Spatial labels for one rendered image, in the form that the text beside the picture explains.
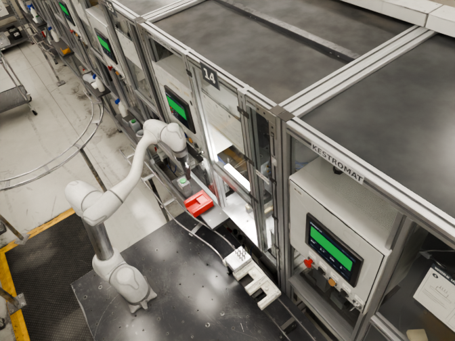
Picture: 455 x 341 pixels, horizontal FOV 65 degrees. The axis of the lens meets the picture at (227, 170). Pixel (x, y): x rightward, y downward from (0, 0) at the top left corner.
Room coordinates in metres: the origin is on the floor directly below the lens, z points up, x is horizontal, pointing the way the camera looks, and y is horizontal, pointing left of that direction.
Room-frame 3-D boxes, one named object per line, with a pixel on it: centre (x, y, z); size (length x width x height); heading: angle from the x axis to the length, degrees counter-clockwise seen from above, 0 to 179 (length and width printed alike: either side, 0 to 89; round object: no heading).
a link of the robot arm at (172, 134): (1.57, 0.26, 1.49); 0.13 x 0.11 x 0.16; 45
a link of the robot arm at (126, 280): (1.08, 0.71, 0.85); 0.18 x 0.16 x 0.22; 45
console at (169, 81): (1.69, 0.10, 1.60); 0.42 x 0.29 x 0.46; 28
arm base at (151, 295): (1.05, 0.69, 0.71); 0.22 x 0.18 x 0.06; 28
